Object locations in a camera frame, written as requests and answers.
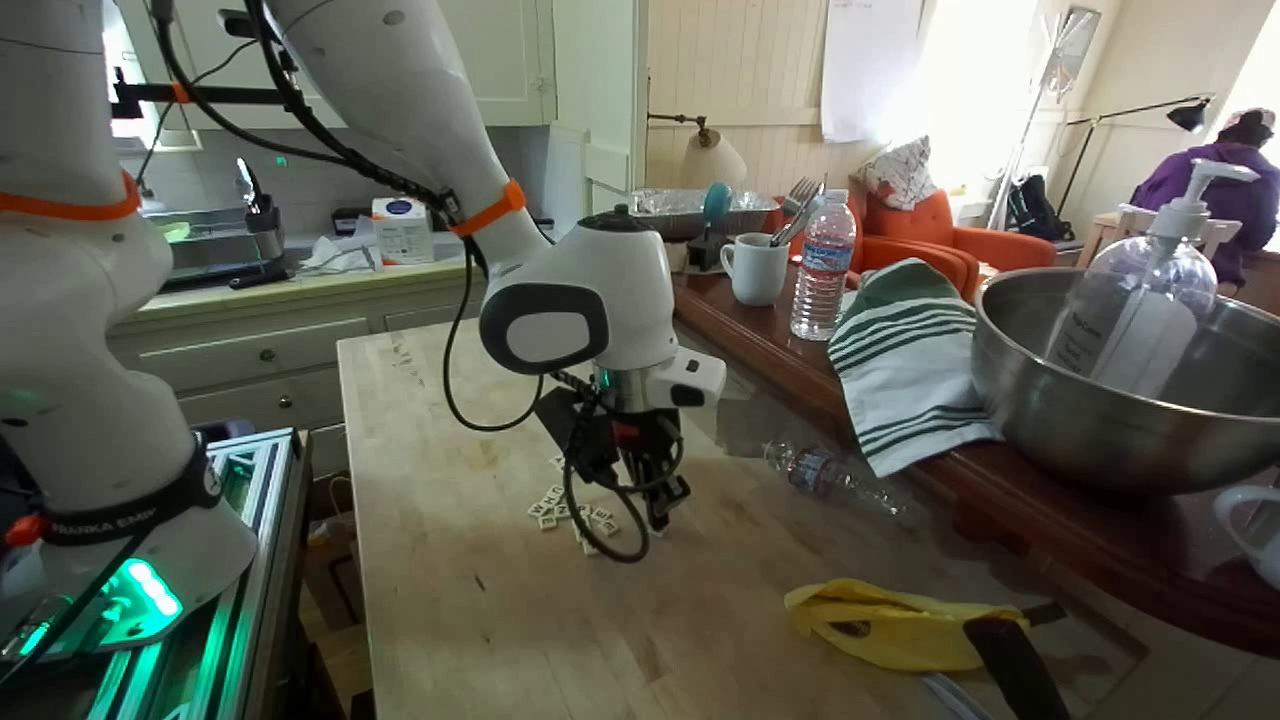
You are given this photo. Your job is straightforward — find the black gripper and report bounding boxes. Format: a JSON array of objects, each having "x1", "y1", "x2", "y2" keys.
[{"x1": 608, "y1": 399, "x2": 697, "y2": 536}]

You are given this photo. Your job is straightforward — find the white ceramic mug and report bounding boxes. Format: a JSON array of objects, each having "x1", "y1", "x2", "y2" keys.
[
  {"x1": 717, "y1": 227, "x2": 797, "y2": 312},
  {"x1": 1207, "y1": 479, "x2": 1280, "y2": 597}
]

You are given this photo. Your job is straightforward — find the black base block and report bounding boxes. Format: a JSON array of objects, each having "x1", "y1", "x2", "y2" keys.
[{"x1": 683, "y1": 221, "x2": 732, "y2": 276}]

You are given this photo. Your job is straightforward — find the green striped white towel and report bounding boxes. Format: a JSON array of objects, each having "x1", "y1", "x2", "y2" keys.
[{"x1": 826, "y1": 251, "x2": 1008, "y2": 483}]

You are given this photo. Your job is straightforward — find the clear plastic water bottle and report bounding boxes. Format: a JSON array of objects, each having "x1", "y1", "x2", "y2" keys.
[{"x1": 783, "y1": 182, "x2": 864, "y2": 346}]

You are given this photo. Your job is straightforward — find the aluminium foil tray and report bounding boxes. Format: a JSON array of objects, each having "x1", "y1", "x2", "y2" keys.
[{"x1": 626, "y1": 182, "x2": 783, "y2": 224}]

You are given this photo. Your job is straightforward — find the table lamp with cream shade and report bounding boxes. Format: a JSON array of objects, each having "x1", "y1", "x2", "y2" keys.
[{"x1": 645, "y1": 109, "x2": 752, "y2": 192}]

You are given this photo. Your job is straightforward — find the white paper towel roll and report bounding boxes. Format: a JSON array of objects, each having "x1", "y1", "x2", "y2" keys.
[{"x1": 369, "y1": 192, "x2": 438, "y2": 269}]

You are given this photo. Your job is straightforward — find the dark brown wooden side table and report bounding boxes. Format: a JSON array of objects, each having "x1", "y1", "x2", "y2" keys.
[{"x1": 580, "y1": 205, "x2": 1280, "y2": 664}]

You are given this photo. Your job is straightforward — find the orange armchair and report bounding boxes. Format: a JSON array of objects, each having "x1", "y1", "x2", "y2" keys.
[{"x1": 763, "y1": 175, "x2": 1065, "y2": 302}]

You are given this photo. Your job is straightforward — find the white crumpled cloth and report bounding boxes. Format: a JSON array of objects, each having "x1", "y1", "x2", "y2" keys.
[{"x1": 297, "y1": 216, "x2": 386, "y2": 279}]

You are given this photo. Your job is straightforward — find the patterned white pillow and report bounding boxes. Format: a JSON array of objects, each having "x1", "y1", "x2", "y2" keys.
[{"x1": 855, "y1": 133, "x2": 946, "y2": 216}]

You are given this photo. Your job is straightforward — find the white drawer cabinet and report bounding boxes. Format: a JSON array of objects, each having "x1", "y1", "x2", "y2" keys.
[{"x1": 112, "y1": 256, "x2": 472, "y2": 438}]

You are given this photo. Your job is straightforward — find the stainless steel mixing bowl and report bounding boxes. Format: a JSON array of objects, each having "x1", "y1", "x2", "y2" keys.
[{"x1": 970, "y1": 263, "x2": 1280, "y2": 498}]

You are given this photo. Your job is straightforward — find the black backpack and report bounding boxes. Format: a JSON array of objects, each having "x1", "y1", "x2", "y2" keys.
[{"x1": 1003, "y1": 171, "x2": 1073, "y2": 245}]

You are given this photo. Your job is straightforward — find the clear pump sanitizer bottle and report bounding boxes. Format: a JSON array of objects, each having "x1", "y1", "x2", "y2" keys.
[{"x1": 1042, "y1": 152, "x2": 1265, "y2": 405}]

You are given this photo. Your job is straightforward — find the stainless steel counter appliance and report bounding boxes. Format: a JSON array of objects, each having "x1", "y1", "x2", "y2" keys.
[{"x1": 130, "y1": 196, "x2": 271, "y2": 290}]

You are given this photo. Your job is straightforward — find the black rod with orange clamps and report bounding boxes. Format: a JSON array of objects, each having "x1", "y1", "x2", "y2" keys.
[{"x1": 107, "y1": 70, "x2": 293, "y2": 115}]

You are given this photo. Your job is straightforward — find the white dust mop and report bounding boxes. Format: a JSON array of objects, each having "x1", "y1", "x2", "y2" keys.
[{"x1": 984, "y1": 0, "x2": 1107, "y2": 230}]

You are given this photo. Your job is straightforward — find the person in purple shirt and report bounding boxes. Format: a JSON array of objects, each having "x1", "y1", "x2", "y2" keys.
[{"x1": 1122, "y1": 105, "x2": 1280, "y2": 290}]

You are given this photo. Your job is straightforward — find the black floor lamp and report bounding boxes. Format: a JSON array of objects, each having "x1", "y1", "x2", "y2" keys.
[{"x1": 1055, "y1": 91, "x2": 1219, "y2": 227}]

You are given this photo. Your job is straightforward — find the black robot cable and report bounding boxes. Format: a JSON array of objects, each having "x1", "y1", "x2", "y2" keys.
[{"x1": 145, "y1": 0, "x2": 657, "y2": 569}]

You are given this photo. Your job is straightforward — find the black handled knife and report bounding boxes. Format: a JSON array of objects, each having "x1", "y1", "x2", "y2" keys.
[{"x1": 959, "y1": 609, "x2": 1082, "y2": 720}]

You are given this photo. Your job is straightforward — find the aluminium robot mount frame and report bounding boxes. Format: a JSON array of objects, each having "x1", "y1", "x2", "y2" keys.
[{"x1": 0, "y1": 422, "x2": 315, "y2": 720}]

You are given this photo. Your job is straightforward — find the white wall cabinet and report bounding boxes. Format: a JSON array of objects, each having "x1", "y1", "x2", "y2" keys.
[{"x1": 434, "y1": 0, "x2": 565, "y2": 133}]

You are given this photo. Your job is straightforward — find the white hanging wall sheet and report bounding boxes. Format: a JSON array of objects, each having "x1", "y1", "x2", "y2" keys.
[{"x1": 818, "y1": 0, "x2": 932, "y2": 147}]

